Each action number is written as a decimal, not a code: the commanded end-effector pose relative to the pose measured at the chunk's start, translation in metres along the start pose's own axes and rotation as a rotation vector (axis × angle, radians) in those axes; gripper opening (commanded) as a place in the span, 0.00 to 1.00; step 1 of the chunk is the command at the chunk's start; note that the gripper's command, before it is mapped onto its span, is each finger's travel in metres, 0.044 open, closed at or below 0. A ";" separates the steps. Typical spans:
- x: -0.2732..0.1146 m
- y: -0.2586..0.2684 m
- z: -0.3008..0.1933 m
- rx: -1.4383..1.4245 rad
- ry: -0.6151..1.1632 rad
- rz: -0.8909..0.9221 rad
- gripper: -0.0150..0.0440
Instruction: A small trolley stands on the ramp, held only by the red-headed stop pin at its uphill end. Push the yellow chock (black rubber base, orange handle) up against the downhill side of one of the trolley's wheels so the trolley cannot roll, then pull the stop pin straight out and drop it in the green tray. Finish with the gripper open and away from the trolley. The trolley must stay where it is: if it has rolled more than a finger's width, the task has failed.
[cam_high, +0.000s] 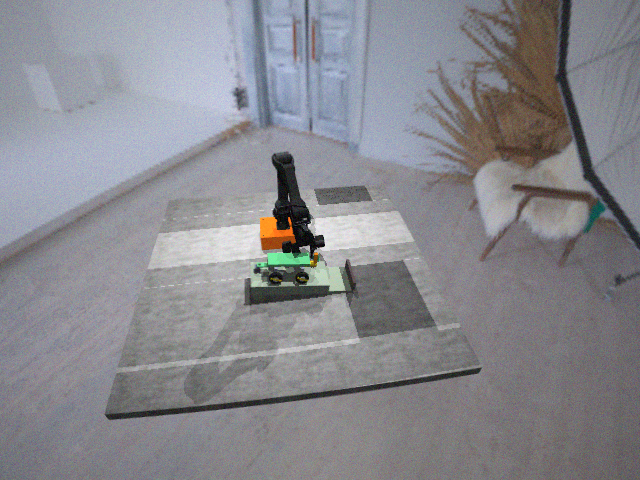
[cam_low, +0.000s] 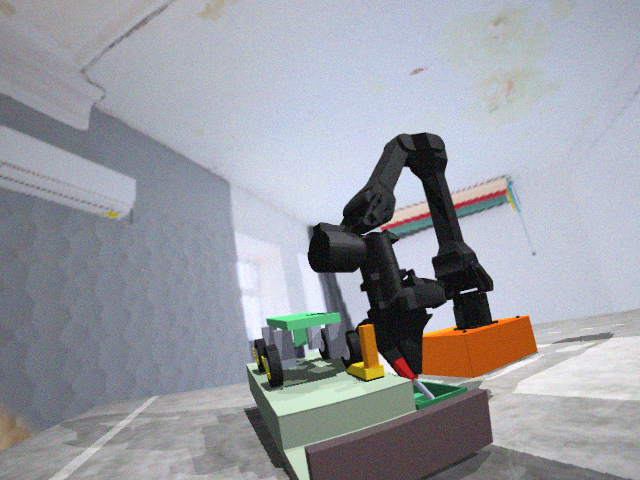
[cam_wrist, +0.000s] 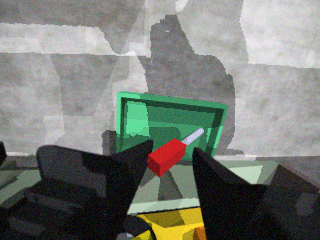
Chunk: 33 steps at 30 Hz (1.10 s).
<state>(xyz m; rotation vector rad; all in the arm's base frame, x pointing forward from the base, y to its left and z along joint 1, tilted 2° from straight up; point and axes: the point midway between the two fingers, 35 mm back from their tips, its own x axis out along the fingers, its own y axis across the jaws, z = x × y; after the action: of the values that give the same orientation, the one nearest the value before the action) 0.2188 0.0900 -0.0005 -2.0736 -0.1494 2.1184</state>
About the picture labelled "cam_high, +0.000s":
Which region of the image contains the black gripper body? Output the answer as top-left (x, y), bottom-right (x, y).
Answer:
top-left (282, 234), bottom-right (325, 253)

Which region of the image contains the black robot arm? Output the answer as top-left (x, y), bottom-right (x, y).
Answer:
top-left (271, 152), bottom-right (314, 245)

